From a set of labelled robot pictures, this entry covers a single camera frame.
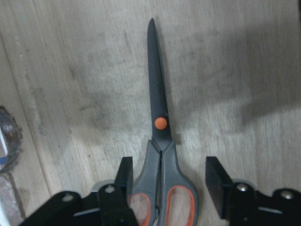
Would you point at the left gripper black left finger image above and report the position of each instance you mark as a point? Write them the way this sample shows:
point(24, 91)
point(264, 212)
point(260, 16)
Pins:
point(106, 205)

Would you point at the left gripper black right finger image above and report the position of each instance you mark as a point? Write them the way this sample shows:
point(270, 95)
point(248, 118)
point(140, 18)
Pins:
point(240, 204)

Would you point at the grey orange scissors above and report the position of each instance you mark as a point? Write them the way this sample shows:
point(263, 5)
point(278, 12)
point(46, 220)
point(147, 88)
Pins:
point(161, 173)

